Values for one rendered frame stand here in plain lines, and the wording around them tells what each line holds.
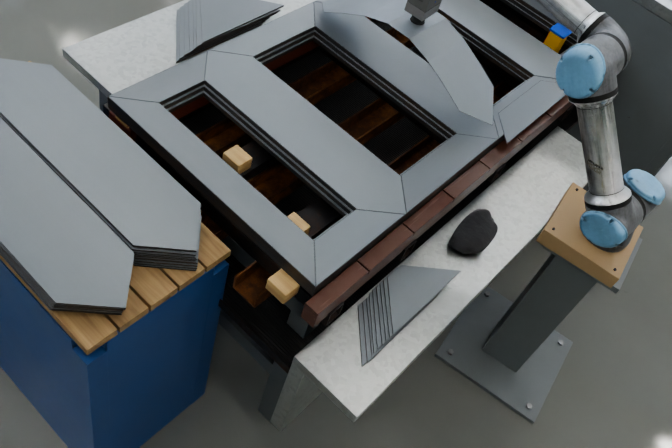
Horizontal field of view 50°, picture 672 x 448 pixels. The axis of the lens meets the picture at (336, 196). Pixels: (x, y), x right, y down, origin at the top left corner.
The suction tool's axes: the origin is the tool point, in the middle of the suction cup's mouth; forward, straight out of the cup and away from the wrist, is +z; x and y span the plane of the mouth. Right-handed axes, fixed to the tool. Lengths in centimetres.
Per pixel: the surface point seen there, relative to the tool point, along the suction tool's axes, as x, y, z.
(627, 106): 57, -78, 35
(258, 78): -22.5, 39.3, 15.5
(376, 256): 37, 60, 19
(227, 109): -21, 53, 18
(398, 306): 47, 60, 30
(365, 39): -14.6, -1.0, 15.6
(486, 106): 29.2, -0.2, 10.5
